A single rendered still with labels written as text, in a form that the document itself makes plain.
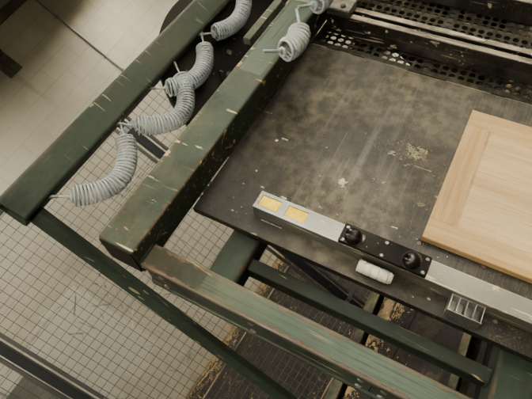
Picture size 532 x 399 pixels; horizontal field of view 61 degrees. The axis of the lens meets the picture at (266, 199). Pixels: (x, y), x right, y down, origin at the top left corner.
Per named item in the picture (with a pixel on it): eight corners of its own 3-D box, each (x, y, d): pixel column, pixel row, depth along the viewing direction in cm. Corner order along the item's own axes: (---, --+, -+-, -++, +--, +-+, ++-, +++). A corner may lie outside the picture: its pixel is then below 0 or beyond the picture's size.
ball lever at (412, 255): (416, 271, 98) (417, 274, 85) (399, 264, 99) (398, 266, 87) (423, 254, 98) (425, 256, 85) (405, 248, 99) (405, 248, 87)
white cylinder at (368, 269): (355, 272, 102) (389, 287, 100) (355, 267, 100) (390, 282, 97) (359, 262, 104) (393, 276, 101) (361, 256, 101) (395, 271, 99)
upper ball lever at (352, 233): (363, 248, 102) (357, 248, 89) (347, 242, 103) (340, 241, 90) (370, 233, 102) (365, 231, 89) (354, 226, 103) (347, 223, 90)
